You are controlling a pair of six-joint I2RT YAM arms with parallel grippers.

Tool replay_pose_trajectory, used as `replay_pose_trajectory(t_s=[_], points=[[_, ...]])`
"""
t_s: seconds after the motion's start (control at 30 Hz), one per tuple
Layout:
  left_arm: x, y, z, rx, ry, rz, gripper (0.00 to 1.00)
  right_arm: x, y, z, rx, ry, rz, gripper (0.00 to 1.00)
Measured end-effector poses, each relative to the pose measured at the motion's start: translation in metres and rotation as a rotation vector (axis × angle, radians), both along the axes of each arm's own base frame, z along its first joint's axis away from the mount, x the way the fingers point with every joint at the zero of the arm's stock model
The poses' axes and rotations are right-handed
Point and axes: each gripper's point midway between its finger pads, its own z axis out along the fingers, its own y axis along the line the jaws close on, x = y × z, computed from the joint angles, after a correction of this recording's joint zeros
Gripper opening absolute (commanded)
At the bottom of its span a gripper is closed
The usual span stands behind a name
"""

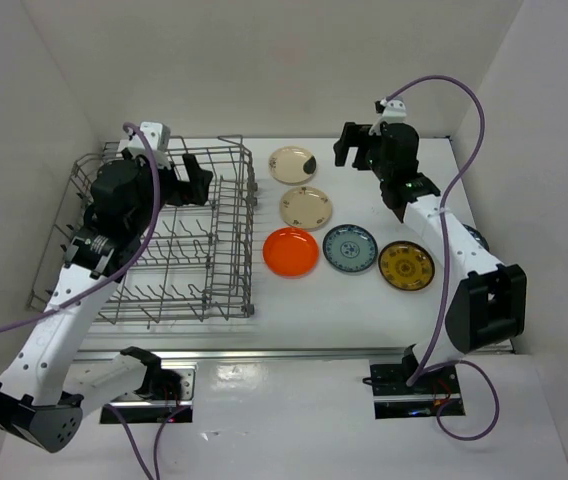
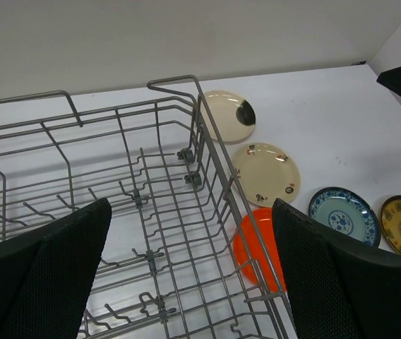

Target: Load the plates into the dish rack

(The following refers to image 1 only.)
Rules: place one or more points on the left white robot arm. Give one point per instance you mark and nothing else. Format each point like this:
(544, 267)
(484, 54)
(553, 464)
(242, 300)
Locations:
(39, 402)

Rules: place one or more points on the cream plate small motifs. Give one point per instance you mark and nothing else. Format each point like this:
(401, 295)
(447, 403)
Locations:
(305, 207)

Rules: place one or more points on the grey wire dish rack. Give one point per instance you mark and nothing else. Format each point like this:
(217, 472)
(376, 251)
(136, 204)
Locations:
(197, 267)

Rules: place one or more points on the orange plate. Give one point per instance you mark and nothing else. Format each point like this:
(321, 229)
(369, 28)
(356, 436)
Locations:
(290, 252)

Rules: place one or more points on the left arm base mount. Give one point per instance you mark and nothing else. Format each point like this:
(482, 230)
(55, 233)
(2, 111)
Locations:
(164, 395)

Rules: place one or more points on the yellow patterned plate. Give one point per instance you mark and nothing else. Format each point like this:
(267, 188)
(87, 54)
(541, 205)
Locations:
(406, 266)

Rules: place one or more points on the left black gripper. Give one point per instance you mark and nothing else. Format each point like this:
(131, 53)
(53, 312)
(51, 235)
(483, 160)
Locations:
(195, 191)

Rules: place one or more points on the blue patterned plate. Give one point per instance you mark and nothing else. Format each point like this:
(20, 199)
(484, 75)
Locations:
(478, 237)
(350, 248)

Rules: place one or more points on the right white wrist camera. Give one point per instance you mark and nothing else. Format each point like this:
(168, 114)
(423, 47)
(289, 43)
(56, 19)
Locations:
(389, 111)

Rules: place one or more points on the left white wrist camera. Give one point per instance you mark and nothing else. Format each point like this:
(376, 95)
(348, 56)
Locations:
(148, 137)

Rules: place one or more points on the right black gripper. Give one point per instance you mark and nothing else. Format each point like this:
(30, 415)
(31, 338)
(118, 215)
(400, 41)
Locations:
(354, 135)

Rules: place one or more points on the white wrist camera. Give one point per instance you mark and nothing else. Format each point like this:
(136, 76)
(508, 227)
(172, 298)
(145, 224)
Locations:
(389, 111)
(148, 137)

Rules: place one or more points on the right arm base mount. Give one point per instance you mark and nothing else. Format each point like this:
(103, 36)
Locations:
(394, 399)

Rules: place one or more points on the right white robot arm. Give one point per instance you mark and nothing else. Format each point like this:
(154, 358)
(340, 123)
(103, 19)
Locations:
(483, 301)

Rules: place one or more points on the cream plate green patch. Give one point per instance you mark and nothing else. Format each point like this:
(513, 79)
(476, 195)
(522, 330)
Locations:
(292, 165)

